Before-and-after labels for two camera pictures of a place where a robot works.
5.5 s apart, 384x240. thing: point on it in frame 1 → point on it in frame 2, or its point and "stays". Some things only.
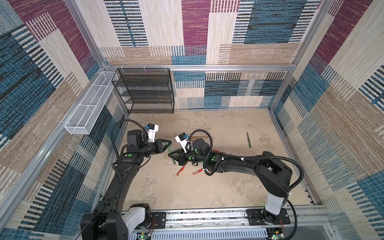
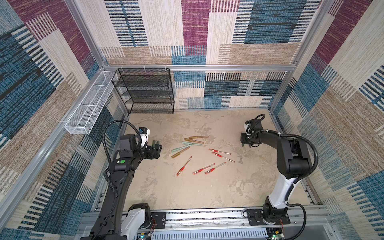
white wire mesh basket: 79,122 stays
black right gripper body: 189,156 → 245,139
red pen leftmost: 180,171 stays
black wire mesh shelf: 146,90 stays
